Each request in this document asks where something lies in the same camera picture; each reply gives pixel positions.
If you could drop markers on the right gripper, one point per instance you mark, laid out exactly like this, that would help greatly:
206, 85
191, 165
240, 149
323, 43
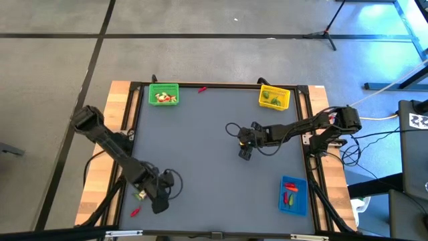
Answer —
255, 138

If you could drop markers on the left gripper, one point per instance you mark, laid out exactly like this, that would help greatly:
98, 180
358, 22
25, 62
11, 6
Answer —
148, 179

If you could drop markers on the orange chili pepper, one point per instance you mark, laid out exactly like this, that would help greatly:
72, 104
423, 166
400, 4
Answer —
292, 189

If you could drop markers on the brown cap mushroom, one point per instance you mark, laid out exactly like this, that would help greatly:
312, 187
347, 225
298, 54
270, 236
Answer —
174, 98

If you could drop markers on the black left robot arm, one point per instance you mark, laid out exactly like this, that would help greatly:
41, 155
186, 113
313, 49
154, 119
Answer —
110, 144

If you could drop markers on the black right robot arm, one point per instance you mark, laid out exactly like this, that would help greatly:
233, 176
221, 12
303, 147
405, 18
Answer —
301, 127

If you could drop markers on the grey table mat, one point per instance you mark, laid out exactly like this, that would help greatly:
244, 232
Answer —
207, 187

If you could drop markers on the white metal plate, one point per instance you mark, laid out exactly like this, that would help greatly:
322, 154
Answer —
306, 139

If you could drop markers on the yellow plastic basket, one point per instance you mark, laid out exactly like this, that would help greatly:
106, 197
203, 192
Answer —
282, 92

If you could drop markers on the blue plastic tray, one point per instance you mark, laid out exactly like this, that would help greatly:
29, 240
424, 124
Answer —
299, 204

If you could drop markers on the black table clamp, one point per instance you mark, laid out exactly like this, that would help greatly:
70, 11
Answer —
263, 80
154, 79

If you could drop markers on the green plastic basket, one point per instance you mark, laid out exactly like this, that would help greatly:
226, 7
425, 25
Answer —
164, 87

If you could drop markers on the black front crossbar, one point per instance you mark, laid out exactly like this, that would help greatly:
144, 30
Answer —
50, 236

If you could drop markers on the white plastic object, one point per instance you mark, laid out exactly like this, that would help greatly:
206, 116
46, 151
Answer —
361, 205

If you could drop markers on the black beam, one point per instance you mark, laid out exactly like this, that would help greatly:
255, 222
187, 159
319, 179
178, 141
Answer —
374, 185

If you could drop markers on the black tripod stand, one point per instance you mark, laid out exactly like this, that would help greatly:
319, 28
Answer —
326, 33

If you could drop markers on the grey floor object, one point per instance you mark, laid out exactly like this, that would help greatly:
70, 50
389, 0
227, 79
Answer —
10, 149

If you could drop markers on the black equipment case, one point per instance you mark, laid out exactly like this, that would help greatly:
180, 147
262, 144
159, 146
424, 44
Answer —
414, 157

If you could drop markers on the black box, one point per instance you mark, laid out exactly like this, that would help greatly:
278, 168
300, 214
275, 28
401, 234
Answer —
408, 217

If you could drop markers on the white marker label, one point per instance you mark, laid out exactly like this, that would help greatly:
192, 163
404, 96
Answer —
419, 121

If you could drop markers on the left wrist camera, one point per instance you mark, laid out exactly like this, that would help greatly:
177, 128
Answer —
168, 179

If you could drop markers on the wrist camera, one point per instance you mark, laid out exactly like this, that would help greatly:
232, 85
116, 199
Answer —
168, 179
255, 125

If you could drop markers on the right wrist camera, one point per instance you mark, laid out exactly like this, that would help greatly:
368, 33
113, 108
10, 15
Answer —
255, 125

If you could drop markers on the silver mounting bracket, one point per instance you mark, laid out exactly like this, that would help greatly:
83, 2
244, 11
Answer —
309, 237
123, 233

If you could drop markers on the black aluminium table frame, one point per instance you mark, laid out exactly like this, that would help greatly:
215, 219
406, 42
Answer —
234, 85

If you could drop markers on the black corner bracket plate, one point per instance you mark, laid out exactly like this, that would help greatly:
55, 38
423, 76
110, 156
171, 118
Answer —
135, 86
303, 90

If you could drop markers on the black metal stand frame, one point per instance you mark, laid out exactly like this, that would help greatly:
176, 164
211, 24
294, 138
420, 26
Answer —
413, 34

